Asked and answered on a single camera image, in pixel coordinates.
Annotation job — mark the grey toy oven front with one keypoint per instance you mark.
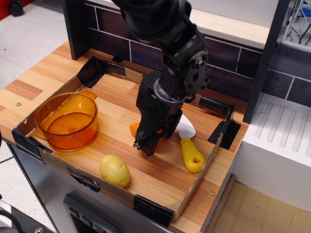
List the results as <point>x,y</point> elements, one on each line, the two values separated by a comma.
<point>86,218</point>

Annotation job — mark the white toy sink drainboard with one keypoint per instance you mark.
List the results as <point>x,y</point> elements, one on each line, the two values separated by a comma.
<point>275,155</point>

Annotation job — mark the dark grey shelf post left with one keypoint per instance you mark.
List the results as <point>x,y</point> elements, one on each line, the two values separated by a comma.
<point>77,27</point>

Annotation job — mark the toy knife yellow handle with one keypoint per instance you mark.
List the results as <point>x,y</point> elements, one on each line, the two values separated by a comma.
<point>193,159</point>

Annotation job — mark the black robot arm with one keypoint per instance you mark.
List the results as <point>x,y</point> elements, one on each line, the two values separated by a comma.
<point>166,24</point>

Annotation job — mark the light wooden shelf board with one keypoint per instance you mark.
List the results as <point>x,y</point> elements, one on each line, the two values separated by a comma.
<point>210,25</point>

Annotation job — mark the orange transparent plastic pot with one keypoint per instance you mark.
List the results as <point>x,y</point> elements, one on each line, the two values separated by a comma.
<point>68,121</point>

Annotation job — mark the dark grey shelf post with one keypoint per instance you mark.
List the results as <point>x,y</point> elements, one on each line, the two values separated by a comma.
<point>275,29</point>
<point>77,27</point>

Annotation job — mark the orange toy carrot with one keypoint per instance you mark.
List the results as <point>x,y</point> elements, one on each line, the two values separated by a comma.
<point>134,127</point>

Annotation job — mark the dark grey shelf post right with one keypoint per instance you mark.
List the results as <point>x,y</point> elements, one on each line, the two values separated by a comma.
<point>275,29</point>

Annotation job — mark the yellow toy potato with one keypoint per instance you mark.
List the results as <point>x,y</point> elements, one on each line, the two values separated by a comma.
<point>114,170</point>

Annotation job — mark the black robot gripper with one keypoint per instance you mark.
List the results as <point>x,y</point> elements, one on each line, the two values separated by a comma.
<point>158,111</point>

